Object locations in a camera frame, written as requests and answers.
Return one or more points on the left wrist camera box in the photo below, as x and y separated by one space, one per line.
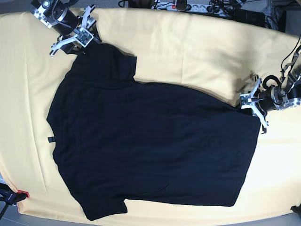
245 101

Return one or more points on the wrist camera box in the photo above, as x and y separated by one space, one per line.
245 101
84 37

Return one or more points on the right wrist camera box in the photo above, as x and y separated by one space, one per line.
84 37

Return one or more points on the black red table clamp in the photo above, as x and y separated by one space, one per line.
10 197

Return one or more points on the black T-shirt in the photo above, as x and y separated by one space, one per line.
117 139

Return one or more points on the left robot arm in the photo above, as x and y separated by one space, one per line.
273 93

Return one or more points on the black corner clamp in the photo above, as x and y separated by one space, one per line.
297 210

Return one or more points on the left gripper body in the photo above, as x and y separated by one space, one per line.
260 101

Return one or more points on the white power strip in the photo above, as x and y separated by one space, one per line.
190 8

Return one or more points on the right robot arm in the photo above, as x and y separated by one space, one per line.
52 12

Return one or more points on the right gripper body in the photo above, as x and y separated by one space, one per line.
73 29

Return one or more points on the yellow table cloth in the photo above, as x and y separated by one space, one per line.
209 54

